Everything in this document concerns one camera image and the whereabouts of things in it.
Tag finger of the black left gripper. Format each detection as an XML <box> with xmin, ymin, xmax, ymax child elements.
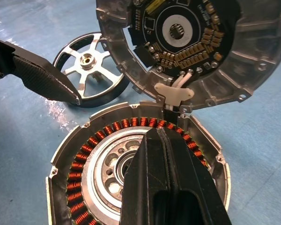
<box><xmin>0</xmin><ymin>37</ymin><xmax>82</xmax><ymax>105</ymax></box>

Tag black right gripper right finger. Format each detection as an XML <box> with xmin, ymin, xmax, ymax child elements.
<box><xmin>161</xmin><ymin>127</ymin><xmax>233</xmax><ymax>225</ymax></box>

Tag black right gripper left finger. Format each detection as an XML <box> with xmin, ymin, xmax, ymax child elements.
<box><xmin>120</xmin><ymin>127</ymin><xmax>173</xmax><ymax>225</ymax></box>

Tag silver spoked rotor black rim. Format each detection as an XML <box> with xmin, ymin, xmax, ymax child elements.
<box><xmin>52</xmin><ymin>32</ymin><xmax>130</xmax><ymax>109</ymax></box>

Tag silver motor housing copper windings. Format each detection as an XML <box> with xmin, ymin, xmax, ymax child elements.
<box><xmin>45</xmin><ymin>100</ymin><xmax>232</xmax><ymax>225</ymax></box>

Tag silver motor lid circuit board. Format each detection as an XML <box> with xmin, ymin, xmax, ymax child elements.
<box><xmin>95</xmin><ymin>0</ymin><xmax>281</xmax><ymax>111</ymax></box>

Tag white plastic hinge bracket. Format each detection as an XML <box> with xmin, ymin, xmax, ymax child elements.
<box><xmin>154</xmin><ymin>82</ymin><xmax>195</xmax><ymax>110</ymax></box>

